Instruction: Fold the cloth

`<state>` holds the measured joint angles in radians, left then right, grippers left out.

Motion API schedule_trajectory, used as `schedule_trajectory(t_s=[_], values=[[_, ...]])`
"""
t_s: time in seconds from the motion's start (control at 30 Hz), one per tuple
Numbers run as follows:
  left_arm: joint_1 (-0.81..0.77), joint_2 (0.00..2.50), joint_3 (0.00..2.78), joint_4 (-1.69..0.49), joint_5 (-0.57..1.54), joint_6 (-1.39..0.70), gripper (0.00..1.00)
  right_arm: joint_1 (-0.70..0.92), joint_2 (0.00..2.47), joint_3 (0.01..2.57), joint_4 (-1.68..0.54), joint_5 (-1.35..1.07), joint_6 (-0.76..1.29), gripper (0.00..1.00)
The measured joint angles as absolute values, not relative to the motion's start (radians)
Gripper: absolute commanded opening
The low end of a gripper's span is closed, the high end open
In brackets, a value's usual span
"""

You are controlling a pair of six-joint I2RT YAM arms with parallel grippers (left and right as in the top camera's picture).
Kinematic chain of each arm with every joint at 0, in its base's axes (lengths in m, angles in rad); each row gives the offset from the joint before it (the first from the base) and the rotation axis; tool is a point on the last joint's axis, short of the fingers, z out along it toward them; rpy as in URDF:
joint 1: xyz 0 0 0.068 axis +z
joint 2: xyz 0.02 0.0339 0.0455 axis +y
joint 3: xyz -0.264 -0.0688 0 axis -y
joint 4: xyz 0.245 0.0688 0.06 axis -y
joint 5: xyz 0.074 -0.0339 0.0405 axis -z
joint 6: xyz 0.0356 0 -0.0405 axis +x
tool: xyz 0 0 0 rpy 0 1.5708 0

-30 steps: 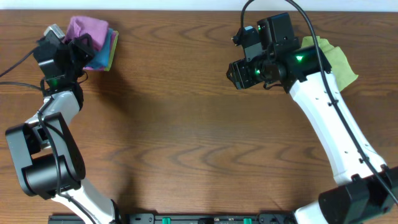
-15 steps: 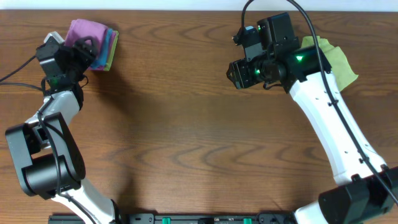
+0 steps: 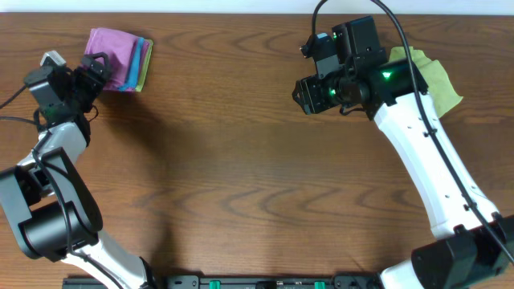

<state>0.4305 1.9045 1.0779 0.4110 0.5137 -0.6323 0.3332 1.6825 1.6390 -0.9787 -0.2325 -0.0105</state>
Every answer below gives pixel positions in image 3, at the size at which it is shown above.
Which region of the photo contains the purple microfibre cloth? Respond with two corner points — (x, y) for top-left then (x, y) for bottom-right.
(84, 27), (142, 91)

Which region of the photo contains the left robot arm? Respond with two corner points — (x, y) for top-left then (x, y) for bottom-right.
(1, 51), (161, 288)

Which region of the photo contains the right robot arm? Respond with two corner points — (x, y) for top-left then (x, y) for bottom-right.
(292, 16), (513, 288)

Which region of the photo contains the folded blue cloth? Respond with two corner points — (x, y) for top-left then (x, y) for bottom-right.
(118, 38), (145, 92)

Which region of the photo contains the folded green cloth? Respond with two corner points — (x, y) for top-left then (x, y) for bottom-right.
(134, 39), (153, 92)

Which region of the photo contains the crumpled green cloth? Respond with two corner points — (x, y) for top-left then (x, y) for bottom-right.
(410, 47), (463, 118)

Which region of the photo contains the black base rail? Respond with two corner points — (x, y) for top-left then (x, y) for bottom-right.
(62, 268), (386, 289)

